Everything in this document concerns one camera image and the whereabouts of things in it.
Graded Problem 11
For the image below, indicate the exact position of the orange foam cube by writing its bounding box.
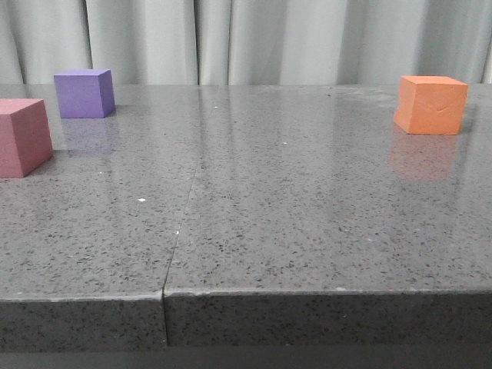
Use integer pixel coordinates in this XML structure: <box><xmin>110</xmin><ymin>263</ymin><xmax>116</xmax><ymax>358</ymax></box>
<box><xmin>394</xmin><ymin>75</ymin><xmax>468</xmax><ymax>135</ymax></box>

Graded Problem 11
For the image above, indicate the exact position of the pink foam cube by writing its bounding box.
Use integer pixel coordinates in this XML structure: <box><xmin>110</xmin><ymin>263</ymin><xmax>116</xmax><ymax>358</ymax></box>
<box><xmin>1</xmin><ymin>98</ymin><xmax>53</xmax><ymax>178</ymax></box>

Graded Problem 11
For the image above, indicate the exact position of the grey curtain backdrop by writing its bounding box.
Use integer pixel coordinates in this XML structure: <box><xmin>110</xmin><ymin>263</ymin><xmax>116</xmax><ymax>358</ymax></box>
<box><xmin>1</xmin><ymin>1</ymin><xmax>491</xmax><ymax>85</ymax></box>

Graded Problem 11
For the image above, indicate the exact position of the purple foam cube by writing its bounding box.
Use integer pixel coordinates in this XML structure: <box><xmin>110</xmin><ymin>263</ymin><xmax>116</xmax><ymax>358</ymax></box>
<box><xmin>54</xmin><ymin>69</ymin><xmax>115</xmax><ymax>118</ymax></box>

